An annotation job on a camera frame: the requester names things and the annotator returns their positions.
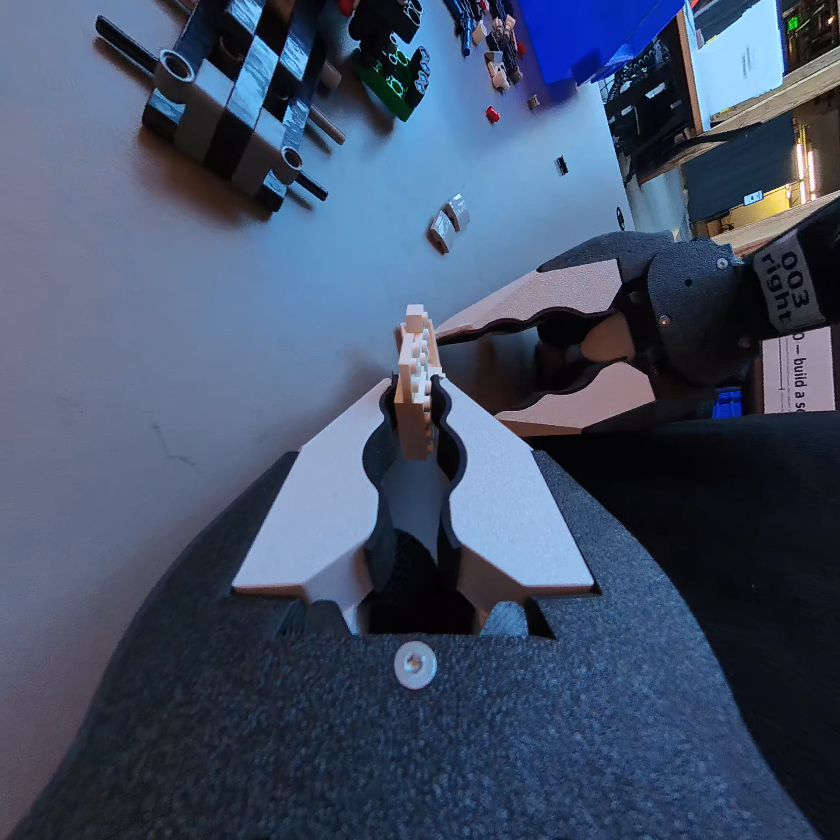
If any white board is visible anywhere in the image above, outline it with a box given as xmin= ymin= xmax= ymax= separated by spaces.
xmin=686 ymin=0 xmax=786 ymax=132

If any black grey lego chassis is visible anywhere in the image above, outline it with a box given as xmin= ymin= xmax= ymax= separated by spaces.
xmin=95 ymin=0 xmax=349 ymax=214

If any small white lego connector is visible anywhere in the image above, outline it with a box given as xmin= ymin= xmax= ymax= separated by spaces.
xmin=430 ymin=193 xmax=473 ymax=253

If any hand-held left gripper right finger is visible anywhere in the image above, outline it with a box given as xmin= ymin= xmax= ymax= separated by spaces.
xmin=430 ymin=376 xmax=596 ymax=635

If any pile of small lego pieces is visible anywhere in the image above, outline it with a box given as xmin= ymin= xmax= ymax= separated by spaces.
xmin=446 ymin=0 xmax=534 ymax=91

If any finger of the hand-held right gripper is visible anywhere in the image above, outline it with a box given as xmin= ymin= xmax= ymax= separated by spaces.
xmin=491 ymin=357 xmax=658 ymax=437
xmin=433 ymin=258 xmax=626 ymax=347

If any green black lego assembly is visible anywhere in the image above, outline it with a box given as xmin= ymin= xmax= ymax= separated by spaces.
xmin=348 ymin=0 xmax=434 ymax=123

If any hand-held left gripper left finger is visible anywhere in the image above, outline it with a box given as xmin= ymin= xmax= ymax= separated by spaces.
xmin=231 ymin=377 xmax=400 ymax=635

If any blue storage box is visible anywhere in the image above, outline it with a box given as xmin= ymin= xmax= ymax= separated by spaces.
xmin=512 ymin=0 xmax=686 ymax=106

